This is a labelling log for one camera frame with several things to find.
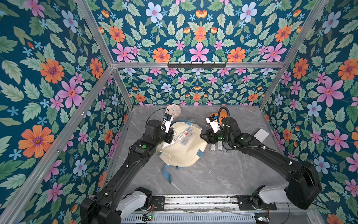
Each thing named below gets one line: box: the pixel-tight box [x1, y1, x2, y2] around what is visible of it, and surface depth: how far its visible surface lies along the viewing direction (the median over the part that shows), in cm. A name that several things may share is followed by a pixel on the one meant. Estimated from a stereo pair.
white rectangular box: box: [253, 128, 269, 143], surface depth 100 cm
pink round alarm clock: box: [165, 104, 182, 118], surface depth 117 cm
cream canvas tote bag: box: [156, 120, 208, 184], surface depth 87 cm
